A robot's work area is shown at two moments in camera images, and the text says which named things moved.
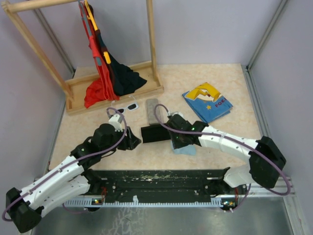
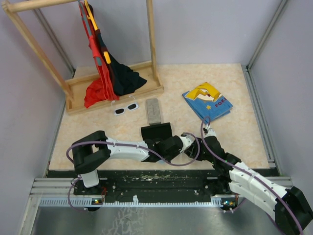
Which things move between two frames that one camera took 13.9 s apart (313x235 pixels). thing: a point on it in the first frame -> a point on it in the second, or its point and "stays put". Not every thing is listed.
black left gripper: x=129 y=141 -> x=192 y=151
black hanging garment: x=122 y=78 stays put
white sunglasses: x=132 y=106 stays put
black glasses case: x=155 y=132 stays put
